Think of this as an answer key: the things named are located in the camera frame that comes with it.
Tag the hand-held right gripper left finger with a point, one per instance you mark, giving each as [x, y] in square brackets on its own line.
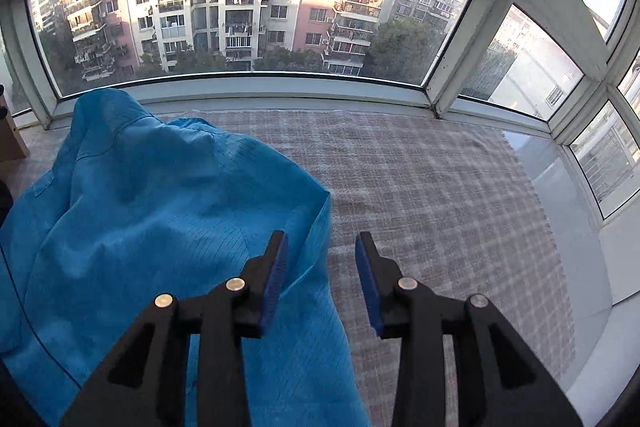
[275, 277]

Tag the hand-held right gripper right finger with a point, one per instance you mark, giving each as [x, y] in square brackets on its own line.
[367, 282]

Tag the blue striped zip jacket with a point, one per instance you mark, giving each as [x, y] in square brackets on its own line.
[150, 207]

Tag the pink plaid blanket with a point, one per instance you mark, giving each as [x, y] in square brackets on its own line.
[425, 187]

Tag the white framed bay window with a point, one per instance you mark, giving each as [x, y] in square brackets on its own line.
[300, 89]

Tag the white window sill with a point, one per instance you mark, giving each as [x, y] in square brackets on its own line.
[565, 217]

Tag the apartment buildings outside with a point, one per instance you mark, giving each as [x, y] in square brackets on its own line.
[250, 7]

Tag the wooden board panel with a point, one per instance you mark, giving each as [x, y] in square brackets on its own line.
[12, 142]

